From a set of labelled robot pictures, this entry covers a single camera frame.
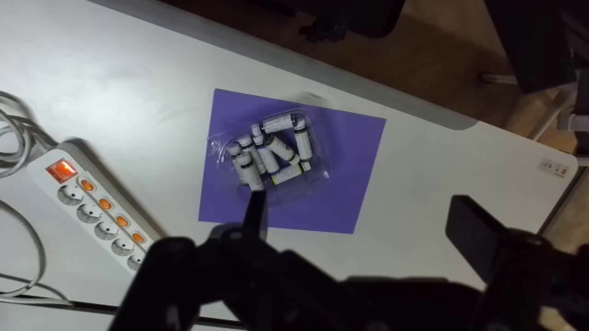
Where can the black chair base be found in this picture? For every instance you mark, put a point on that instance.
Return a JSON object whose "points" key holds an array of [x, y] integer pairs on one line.
{"points": [[350, 15]]}

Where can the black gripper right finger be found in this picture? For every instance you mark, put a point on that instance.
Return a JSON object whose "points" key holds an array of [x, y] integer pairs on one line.
{"points": [[527, 276]]}

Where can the white power strip orange switches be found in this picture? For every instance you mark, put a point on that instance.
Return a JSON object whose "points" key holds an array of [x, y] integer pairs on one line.
{"points": [[92, 208]]}

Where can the clear plastic container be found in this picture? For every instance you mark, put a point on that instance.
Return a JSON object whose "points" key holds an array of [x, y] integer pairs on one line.
{"points": [[321, 147]]}

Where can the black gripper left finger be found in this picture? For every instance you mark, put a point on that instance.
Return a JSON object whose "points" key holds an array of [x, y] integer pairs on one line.
{"points": [[203, 281]]}

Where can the small white table sticker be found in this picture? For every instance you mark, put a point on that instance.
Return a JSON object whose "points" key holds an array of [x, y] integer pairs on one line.
{"points": [[553, 167]]}

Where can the purple mat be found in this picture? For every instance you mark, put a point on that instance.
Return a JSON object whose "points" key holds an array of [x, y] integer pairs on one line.
{"points": [[350, 184]]}

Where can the white tube with black band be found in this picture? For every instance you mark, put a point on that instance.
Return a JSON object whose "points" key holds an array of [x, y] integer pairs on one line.
{"points": [[302, 140], [245, 142], [277, 123], [280, 149], [247, 165], [288, 175], [258, 134]]}

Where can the dark furniture block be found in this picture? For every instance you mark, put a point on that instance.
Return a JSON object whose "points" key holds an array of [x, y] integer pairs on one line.
{"points": [[527, 42]]}

